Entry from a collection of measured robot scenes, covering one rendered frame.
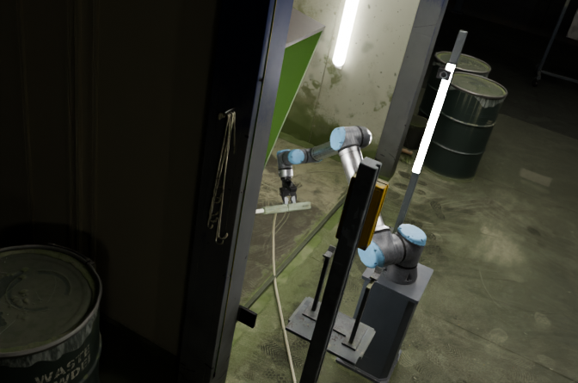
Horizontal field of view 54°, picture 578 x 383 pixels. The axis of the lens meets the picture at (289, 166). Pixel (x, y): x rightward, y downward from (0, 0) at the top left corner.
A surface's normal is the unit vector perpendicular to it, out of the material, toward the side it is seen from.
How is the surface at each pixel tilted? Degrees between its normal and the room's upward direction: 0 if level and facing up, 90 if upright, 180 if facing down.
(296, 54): 90
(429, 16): 90
